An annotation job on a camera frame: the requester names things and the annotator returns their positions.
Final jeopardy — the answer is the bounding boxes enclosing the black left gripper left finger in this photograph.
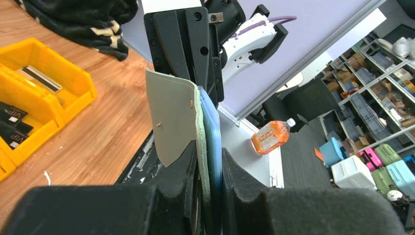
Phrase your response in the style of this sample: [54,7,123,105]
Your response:
[0,141,197,235]

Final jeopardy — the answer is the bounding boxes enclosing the yellow left plastic bin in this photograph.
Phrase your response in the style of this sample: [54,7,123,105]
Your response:
[0,150,16,182]

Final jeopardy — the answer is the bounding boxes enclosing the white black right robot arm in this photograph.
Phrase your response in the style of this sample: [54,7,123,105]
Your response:
[139,0,293,104]

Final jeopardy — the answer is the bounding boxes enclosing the aluminium frame post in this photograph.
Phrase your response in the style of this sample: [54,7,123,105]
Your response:
[221,0,383,121]

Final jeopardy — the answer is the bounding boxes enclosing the striped beige cards in bin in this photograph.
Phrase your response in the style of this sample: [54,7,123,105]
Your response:
[15,66,63,94]

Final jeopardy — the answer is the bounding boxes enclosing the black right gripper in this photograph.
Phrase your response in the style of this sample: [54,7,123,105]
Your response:
[144,7,224,107]

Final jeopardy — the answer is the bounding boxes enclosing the metal storage shelving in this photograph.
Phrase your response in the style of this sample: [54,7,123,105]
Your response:
[317,32,415,154]

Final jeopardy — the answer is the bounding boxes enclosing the black cards in bin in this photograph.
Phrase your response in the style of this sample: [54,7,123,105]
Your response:
[0,101,33,150]

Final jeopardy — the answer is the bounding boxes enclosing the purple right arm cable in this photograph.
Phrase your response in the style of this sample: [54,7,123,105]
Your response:
[230,15,298,38]

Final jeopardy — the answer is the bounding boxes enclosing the light blue suitcase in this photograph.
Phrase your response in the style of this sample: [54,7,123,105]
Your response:
[386,160,415,197]

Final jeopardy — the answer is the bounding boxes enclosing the yellow middle plastic bin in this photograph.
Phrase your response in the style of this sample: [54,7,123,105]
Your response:
[0,67,66,166]

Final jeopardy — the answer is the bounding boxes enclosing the black floral blanket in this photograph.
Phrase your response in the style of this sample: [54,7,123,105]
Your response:
[16,0,139,61]

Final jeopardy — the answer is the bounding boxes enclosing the green suitcase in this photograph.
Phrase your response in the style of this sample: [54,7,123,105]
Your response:
[374,143,402,166]

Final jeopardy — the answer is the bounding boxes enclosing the orange drink bottle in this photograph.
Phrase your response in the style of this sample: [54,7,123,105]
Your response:
[251,118,296,155]

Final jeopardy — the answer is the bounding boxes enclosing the pink suitcase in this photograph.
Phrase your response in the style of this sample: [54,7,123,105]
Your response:
[359,148,385,172]

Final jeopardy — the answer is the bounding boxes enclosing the yellow right plastic bin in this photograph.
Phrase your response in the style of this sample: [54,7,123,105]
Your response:
[0,38,97,123]

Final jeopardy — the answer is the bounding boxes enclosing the mint green leather card holder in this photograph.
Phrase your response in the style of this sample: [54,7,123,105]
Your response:
[145,69,223,235]

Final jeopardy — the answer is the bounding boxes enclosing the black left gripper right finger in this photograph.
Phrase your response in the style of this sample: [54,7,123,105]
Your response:
[222,149,405,235]

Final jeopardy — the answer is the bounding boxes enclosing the yellow plastic bin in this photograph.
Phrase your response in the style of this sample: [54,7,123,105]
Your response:
[0,38,97,123]
[0,67,66,166]
[0,150,16,182]

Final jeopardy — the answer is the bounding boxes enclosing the black office chair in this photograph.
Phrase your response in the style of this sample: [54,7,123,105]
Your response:
[250,79,340,133]

